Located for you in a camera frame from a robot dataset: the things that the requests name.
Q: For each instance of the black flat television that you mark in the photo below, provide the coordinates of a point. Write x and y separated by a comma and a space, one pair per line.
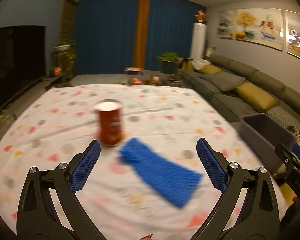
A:
22, 58

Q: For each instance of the sailboat tree painting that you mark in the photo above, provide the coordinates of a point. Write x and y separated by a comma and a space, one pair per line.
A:
263, 26

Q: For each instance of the grey flat cushion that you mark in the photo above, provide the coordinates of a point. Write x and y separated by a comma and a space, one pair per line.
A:
221, 83

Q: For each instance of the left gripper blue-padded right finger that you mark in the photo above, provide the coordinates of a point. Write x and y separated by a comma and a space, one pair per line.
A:
247, 207

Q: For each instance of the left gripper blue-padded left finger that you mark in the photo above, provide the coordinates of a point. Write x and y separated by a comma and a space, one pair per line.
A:
37, 217

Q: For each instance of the orange curtain strip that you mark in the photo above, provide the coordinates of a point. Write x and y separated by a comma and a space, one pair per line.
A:
141, 34

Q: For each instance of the right purple painting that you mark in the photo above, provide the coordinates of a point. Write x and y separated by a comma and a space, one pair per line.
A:
293, 32

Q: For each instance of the white patterned tablecloth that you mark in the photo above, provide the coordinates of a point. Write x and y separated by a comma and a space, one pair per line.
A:
63, 122

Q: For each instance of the flower decoration atop conditioner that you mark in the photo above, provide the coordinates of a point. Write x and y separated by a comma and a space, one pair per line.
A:
200, 17

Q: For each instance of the far mustard cushion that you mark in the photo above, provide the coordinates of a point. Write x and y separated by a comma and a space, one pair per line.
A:
209, 69

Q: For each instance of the green potted floor plant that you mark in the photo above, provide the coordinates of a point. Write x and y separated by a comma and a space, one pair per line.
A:
168, 62

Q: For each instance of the dark grey trash bin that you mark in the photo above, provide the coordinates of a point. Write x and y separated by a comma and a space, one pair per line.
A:
262, 134

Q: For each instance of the red cylindrical can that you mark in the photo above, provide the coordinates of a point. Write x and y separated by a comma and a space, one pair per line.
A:
109, 116

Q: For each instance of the plant on gold stand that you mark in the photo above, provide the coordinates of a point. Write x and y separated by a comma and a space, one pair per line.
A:
65, 55

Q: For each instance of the grey sectional sofa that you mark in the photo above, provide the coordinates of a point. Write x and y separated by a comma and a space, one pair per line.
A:
235, 89

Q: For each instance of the black white patterned cushion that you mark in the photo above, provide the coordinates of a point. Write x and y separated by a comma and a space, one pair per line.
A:
286, 120

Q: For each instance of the left small landscape painting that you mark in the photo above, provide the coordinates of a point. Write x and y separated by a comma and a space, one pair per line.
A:
225, 26

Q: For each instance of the mustard yellow cushion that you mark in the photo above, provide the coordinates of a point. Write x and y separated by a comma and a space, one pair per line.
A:
260, 100

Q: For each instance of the white standing air conditioner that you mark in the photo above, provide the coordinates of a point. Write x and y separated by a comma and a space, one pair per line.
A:
198, 41

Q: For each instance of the dark tv cabinet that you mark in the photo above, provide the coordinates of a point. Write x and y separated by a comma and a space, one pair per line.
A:
14, 107

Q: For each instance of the blue mesh cloth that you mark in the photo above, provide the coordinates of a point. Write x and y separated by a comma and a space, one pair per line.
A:
175, 183

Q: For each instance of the blue window curtain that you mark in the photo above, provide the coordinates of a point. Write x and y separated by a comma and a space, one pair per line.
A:
112, 35

